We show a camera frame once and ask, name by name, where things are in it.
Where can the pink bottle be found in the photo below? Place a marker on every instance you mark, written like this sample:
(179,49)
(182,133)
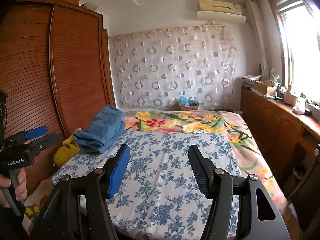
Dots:
(289,96)

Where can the yellow plush toy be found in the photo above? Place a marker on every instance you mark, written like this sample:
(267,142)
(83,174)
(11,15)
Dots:
(66,152)

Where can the grey round knob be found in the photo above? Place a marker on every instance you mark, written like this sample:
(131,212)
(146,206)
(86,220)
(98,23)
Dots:
(317,152)

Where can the person's left hand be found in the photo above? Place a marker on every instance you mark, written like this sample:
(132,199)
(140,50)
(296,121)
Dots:
(21,182)

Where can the small cardboard box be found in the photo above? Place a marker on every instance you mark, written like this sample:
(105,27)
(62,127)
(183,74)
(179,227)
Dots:
(188,107)

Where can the folded blue jeans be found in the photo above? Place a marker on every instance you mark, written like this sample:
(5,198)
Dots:
(90,141)

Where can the open cardboard box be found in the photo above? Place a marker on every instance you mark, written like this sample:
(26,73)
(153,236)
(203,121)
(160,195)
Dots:
(271,90)

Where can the blue denim pants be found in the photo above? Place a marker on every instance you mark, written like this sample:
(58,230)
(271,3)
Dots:
(110,116)

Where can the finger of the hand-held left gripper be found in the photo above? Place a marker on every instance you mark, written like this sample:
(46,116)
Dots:
(47,140)
(37,132)

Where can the wooden slatted wardrobe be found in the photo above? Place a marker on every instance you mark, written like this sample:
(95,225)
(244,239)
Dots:
(75,67)

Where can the white bottle green cap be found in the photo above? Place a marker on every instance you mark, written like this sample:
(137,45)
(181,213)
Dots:
(301,102)

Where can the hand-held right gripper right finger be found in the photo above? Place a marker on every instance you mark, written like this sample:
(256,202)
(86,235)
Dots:
(200,172)

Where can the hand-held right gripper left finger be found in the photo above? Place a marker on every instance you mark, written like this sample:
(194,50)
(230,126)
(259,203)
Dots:
(118,172)

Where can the circle patterned sheer curtain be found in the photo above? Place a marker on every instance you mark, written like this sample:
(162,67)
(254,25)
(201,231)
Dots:
(175,67)

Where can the window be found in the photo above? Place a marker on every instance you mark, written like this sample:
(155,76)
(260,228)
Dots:
(300,55)

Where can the beige air conditioner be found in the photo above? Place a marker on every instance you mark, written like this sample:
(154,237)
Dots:
(220,11)

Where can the stack of papers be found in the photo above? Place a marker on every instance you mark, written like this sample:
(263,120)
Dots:
(250,79)

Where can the long wooden cabinet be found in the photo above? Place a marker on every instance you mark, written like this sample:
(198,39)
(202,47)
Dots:
(270,130)

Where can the bundled window curtain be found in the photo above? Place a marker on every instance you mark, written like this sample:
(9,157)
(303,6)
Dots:
(260,42)

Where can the blue floral bed sheet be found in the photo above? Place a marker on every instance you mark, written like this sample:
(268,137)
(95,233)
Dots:
(162,167)

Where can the colourful flower blanket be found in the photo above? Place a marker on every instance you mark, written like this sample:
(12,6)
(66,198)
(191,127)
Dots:
(195,122)

